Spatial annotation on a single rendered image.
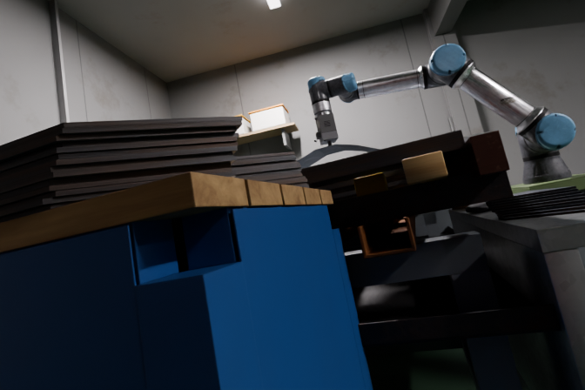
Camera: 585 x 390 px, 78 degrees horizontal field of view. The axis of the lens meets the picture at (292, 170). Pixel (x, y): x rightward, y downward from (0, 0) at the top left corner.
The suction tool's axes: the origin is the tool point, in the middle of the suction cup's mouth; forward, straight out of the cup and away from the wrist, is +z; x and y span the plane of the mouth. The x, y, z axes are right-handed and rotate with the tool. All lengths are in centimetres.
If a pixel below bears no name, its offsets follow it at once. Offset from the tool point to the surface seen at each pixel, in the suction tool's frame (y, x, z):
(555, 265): 94, 8, 37
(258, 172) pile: 93, -28, 18
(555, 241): 95, 8, 34
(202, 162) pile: 111, -32, 19
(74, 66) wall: -194, -191, -166
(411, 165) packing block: 87, -5, 20
